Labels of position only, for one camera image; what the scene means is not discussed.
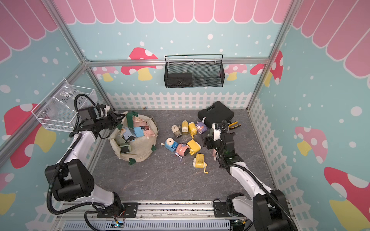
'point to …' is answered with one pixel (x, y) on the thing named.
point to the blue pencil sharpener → (170, 144)
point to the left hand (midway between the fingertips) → (125, 116)
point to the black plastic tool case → (216, 113)
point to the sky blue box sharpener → (138, 132)
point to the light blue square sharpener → (128, 134)
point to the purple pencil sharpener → (201, 126)
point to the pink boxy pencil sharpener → (214, 153)
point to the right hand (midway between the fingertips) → (205, 133)
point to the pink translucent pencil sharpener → (147, 132)
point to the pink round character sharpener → (182, 150)
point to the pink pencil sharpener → (138, 122)
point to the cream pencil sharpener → (177, 131)
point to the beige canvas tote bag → (141, 148)
